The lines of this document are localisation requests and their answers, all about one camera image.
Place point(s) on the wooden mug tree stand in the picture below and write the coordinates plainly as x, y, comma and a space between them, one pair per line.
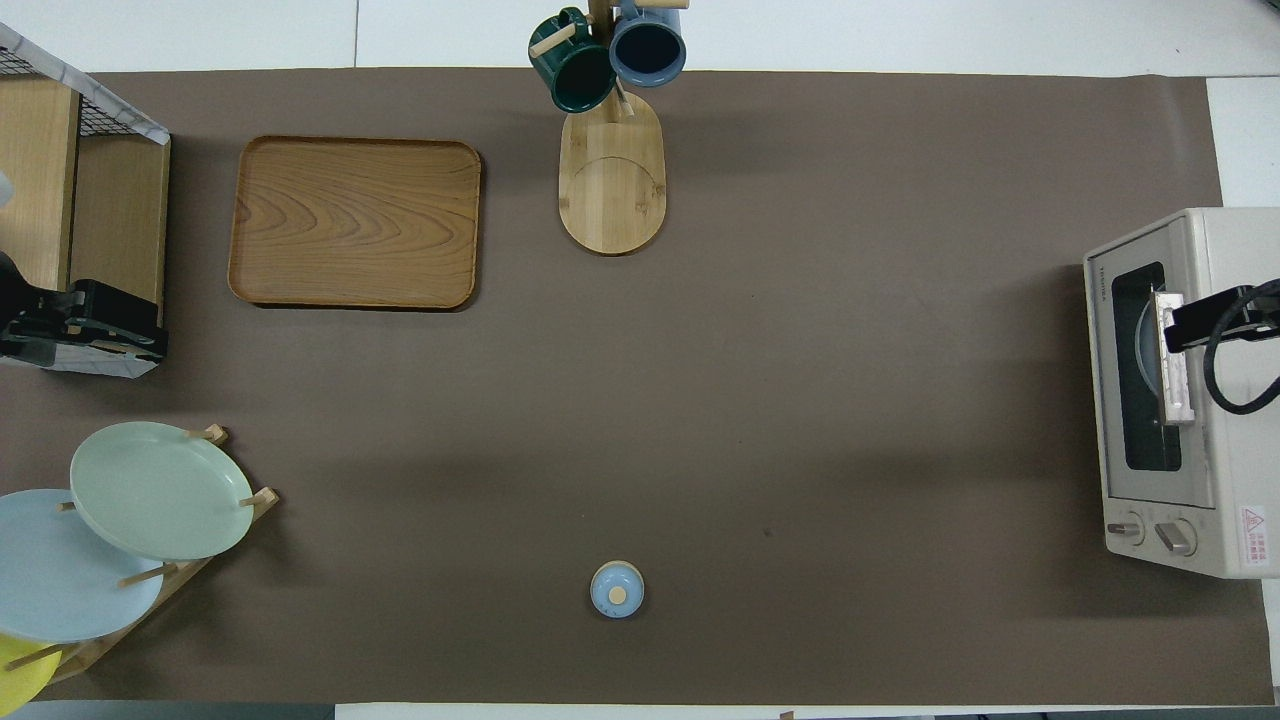
610, 190

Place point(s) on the brown table mat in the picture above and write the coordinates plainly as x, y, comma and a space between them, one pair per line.
750, 350

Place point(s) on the white marbled cloth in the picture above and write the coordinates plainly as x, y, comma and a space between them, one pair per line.
100, 366

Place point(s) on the yellow plate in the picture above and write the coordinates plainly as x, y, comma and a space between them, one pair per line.
20, 675

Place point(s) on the small blue lidded jar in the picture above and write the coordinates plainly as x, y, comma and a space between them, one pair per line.
617, 590

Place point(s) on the wooden two-tier shelf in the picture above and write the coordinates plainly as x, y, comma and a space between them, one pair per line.
110, 220

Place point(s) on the blue mug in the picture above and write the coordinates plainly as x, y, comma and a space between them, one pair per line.
648, 50

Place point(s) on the beige toaster oven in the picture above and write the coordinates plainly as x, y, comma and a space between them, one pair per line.
1235, 470

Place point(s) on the wooden serving tray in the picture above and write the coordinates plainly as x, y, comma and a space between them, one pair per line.
350, 220

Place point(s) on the dark green mug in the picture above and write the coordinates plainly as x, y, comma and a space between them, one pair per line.
575, 75

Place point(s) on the wooden plate rack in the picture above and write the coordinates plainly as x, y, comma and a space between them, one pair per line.
262, 497

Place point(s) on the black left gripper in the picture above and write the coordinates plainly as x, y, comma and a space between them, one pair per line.
95, 308

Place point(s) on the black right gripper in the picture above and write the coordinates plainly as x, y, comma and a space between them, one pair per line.
1240, 310

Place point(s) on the glass oven door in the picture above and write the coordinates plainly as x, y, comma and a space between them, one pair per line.
1105, 400

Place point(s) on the light blue racked plate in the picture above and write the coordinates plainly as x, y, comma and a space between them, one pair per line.
60, 580

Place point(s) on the silver oven knob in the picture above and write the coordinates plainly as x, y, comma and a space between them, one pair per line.
1125, 528
1176, 537

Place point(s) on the pale green plate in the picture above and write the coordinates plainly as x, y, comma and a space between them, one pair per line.
160, 490

